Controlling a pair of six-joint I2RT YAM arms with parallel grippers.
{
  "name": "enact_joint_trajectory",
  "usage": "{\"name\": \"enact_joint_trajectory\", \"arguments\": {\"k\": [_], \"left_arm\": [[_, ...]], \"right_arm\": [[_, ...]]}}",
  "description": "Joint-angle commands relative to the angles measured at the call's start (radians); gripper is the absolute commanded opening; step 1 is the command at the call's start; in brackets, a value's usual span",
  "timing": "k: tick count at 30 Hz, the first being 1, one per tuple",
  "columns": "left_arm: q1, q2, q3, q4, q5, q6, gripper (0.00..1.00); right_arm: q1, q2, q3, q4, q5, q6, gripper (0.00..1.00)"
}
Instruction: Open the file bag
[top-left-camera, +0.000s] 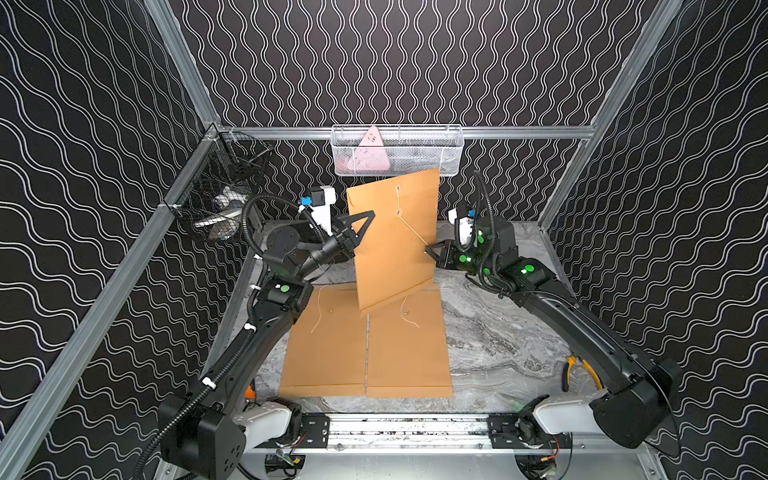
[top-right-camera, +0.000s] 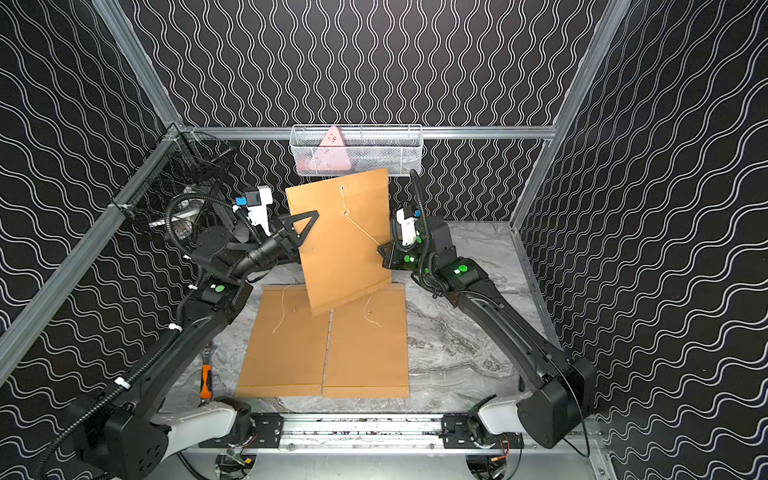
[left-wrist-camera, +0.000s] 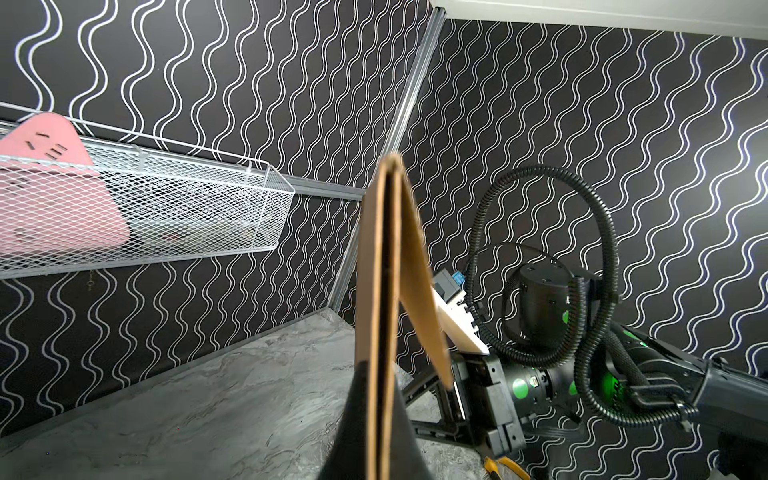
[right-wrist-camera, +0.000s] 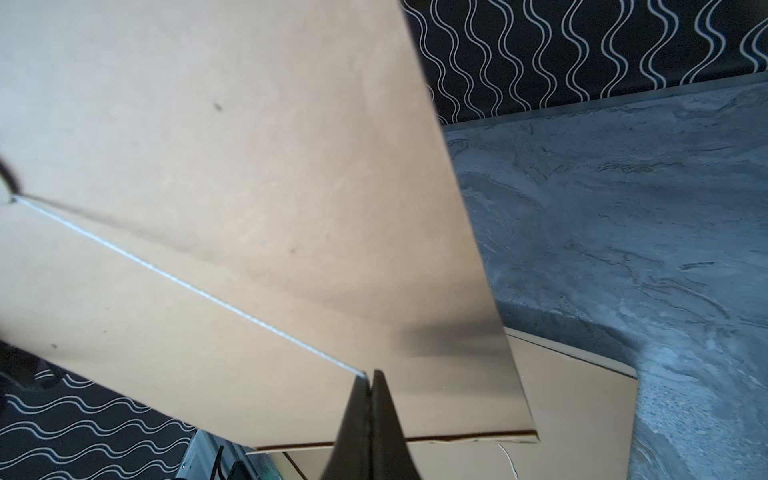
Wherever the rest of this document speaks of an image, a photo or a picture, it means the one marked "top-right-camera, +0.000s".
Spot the white closure string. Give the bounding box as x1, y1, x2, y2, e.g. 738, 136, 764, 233
362, 292, 383, 330

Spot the bag white string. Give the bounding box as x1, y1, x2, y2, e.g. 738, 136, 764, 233
271, 284, 301, 335
339, 185, 382, 248

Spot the brown file bag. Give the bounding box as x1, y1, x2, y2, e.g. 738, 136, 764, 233
286, 169, 392, 315
235, 285, 330, 398
323, 283, 410, 399

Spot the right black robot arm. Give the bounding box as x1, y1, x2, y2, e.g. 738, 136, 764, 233
377, 170, 596, 449

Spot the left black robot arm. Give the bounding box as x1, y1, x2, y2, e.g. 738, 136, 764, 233
32, 193, 320, 479

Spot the pink triangular board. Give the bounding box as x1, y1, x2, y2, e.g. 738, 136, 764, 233
300, 126, 352, 175

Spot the white object in black basket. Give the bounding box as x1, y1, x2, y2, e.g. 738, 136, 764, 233
147, 200, 202, 236

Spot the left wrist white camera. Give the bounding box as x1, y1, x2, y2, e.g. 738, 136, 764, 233
232, 186, 274, 235

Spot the white wire mesh basket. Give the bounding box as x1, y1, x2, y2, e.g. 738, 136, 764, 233
289, 124, 424, 177

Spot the black wire mesh basket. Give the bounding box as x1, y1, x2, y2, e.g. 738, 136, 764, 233
120, 132, 237, 247

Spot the orange handled tool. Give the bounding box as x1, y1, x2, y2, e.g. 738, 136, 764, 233
199, 363, 213, 402

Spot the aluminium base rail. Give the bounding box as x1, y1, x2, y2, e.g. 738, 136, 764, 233
122, 412, 601, 454

